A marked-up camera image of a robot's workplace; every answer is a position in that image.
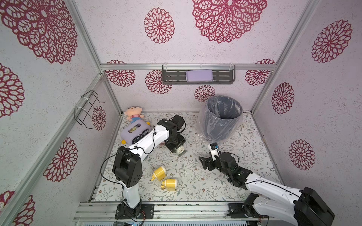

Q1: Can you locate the clear plastic bin liner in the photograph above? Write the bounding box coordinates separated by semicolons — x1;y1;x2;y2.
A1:
196;95;244;145

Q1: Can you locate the grey trash bin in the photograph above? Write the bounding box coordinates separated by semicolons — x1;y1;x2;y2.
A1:
203;95;243;142

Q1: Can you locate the green pencil sharpener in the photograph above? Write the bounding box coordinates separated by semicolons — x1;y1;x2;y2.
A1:
175;145;187;157

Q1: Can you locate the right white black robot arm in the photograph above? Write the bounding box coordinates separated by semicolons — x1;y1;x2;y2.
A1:
199;152;335;226

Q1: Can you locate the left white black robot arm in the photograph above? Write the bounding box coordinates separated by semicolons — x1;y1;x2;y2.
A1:
100;115;186;211

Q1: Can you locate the yellow pencil sharpener lower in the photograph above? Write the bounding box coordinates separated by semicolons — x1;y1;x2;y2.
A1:
161;179;178;191

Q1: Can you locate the yellow pencil sharpener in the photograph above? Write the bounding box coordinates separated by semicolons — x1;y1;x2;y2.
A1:
161;179;178;191
151;166;166;181

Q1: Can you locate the yellow pencil sharpener upper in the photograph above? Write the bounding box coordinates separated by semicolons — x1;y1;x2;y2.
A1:
151;166;166;181

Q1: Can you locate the plush doll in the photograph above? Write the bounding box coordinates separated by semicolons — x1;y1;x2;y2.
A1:
124;106;144;123

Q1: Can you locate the purple tissue box toy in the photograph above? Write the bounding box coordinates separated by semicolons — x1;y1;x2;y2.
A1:
120;120;152;145

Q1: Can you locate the purple soap box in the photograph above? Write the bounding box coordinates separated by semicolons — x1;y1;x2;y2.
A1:
186;70;214;82

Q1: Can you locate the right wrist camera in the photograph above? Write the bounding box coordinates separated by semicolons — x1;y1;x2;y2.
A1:
210;142;219;162

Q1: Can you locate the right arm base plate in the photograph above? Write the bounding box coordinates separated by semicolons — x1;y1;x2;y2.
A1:
226;202;267;218

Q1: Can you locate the dark grey wall shelf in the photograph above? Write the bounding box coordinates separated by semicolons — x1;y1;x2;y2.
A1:
162;65;236;85

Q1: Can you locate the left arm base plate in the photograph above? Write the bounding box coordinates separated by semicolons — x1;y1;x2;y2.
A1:
115;202;155;220

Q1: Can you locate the black wire wall rack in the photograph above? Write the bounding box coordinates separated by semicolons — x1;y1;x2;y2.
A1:
74;89;105;130

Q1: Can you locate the aluminium front rail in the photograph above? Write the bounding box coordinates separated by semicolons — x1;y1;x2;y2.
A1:
73;200;312;226

